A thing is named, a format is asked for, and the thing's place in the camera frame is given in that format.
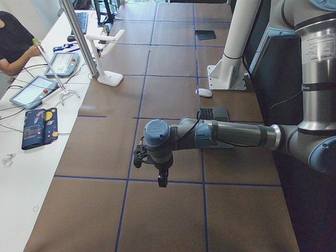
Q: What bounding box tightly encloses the blue lanyard badge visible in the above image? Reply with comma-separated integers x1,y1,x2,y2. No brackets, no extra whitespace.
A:
52,43,79,53

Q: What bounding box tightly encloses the aluminium frame post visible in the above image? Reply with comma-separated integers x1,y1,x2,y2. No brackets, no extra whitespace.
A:
59,0,99,78

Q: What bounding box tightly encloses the black computer mouse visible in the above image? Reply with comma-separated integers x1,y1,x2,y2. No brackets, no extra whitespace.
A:
67,35,76,42

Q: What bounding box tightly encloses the clear plastic wrapper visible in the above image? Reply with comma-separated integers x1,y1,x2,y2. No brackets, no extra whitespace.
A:
2,153,16,167

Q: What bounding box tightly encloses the dark space print pouch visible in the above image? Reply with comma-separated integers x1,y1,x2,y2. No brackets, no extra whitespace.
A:
22,108,58,150

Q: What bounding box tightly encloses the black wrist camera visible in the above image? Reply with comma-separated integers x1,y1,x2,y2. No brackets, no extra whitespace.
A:
133,137,149,169

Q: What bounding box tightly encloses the white reacher stick tool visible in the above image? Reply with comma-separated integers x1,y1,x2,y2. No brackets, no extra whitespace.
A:
32,38,81,106

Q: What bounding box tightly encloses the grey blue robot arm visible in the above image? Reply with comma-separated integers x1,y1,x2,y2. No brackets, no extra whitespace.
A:
133,1,335,187

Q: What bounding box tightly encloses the white computer mouse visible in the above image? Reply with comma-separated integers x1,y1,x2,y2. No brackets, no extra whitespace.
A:
195,88,213,98

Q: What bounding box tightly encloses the far teach pendant tablet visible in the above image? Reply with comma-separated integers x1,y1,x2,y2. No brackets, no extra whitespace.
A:
50,52,79,78

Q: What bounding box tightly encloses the person in black shirt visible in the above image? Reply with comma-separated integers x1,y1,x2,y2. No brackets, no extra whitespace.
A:
1,11,40,76

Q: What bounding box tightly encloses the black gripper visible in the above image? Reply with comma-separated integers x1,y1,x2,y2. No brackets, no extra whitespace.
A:
154,159,173,187

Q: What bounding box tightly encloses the teach pendant tablet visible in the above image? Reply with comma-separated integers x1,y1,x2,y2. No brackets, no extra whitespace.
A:
9,76,58,110
50,52,79,78

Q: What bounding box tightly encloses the white desk lamp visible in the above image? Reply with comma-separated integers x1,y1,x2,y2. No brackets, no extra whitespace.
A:
86,29,125,87

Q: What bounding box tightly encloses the black keyboard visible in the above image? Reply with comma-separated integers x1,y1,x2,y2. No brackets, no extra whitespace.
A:
75,12,89,34

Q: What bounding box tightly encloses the black mouse pad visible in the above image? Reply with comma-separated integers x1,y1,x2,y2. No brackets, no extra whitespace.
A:
195,30,216,40

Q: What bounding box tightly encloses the black monitor stand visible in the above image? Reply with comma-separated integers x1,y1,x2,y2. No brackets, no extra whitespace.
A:
93,0,114,27

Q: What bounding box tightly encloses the grey laptop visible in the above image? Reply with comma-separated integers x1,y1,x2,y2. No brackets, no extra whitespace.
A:
199,107,233,149

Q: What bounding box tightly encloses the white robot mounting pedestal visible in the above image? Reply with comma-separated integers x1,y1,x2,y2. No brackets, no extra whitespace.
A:
207,0,261,90

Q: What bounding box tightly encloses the near teach pendant tablet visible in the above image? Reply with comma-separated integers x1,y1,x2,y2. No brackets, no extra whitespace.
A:
9,76,58,110

